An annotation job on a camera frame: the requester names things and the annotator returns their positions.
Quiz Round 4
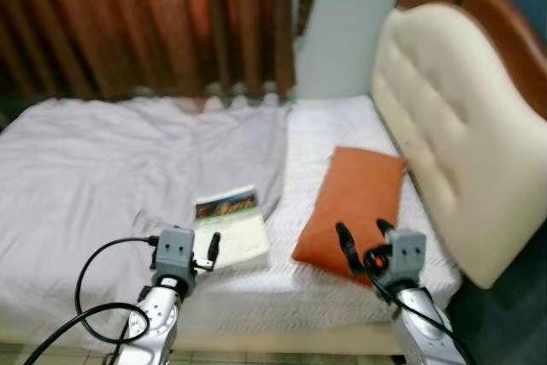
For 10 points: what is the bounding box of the white book with photo cover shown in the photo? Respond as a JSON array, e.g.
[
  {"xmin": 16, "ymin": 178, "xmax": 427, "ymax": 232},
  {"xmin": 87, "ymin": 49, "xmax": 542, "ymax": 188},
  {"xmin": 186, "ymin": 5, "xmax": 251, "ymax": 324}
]
[{"xmin": 193, "ymin": 185, "xmax": 272, "ymax": 274}]

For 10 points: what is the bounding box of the orange pillow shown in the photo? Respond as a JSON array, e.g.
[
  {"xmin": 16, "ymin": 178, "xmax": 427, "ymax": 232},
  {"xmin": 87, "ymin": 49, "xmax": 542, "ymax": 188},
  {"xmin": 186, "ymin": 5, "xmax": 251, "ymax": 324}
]
[{"xmin": 291, "ymin": 146, "xmax": 408, "ymax": 287}]

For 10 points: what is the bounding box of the white patterned mattress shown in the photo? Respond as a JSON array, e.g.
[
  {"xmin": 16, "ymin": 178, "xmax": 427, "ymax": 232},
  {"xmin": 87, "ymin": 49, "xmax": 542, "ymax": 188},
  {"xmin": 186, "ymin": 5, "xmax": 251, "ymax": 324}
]
[{"xmin": 171, "ymin": 96, "xmax": 464, "ymax": 339}]

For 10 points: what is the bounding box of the cream padded wooden headboard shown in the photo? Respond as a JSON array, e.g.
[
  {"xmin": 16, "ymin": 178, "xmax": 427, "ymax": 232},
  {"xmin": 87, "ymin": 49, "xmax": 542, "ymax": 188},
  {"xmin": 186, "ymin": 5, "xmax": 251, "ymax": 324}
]
[{"xmin": 370, "ymin": 0, "xmax": 547, "ymax": 290}]

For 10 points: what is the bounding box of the grey bed sheet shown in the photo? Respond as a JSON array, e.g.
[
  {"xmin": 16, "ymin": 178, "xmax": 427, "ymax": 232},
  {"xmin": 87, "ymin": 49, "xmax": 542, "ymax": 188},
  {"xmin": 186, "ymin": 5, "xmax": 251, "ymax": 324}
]
[{"xmin": 0, "ymin": 94, "xmax": 290, "ymax": 319}]

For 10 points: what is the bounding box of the brown orange window curtain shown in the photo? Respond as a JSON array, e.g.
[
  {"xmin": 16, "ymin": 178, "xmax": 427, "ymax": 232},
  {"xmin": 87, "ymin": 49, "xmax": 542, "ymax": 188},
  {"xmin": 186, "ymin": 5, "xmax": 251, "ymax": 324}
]
[{"xmin": 0, "ymin": 0, "xmax": 297, "ymax": 99}]

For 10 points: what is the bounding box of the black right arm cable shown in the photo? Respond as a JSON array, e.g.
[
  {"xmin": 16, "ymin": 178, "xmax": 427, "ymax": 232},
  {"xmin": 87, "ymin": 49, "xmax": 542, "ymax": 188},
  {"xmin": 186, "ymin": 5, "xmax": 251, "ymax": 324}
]
[{"xmin": 340, "ymin": 237, "xmax": 473, "ymax": 365}]

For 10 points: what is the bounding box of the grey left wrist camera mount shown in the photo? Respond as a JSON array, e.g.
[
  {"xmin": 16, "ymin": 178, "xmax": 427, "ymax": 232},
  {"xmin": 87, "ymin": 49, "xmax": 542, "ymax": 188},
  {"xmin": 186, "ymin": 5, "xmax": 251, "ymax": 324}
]
[{"xmin": 152, "ymin": 227, "xmax": 197, "ymax": 291}]

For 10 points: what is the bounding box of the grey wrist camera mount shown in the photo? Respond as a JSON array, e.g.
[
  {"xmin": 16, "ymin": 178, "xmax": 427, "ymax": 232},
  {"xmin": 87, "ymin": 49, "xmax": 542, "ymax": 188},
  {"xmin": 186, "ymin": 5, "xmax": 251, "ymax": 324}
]
[
  {"xmin": 389, "ymin": 230, "xmax": 426, "ymax": 289},
  {"xmin": 152, "ymin": 227, "xmax": 197, "ymax": 291}
]

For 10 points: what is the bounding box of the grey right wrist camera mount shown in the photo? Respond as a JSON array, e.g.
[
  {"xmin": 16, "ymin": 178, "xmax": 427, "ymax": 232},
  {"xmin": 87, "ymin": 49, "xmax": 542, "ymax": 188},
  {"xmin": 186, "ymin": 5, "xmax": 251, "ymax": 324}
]
[{"xmin": 389, "ymin": 230, "xmax": 426, "ymax": 289}]

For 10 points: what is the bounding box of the cream bed frame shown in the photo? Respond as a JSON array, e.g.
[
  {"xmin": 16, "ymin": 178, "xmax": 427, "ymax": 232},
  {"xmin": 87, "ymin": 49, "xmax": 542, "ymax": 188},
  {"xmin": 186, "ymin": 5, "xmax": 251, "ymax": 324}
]
[{"xmin": 0, "ymin": 321, "xmax": 404, "ymax": 356}]

